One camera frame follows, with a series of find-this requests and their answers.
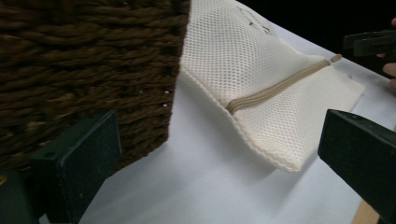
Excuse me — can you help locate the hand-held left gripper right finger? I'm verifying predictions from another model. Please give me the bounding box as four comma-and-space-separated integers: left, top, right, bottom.
317, 108, 396, 224

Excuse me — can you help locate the brown wicker basket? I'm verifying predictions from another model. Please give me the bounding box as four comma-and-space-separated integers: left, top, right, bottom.
0, 0, 191, 175

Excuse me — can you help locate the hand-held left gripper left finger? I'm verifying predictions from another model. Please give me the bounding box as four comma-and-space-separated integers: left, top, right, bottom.
29, 109, 123, 224

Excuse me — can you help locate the white mesh laundry bag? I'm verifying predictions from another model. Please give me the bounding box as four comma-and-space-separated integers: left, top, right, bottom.
179, 0, 366, 174

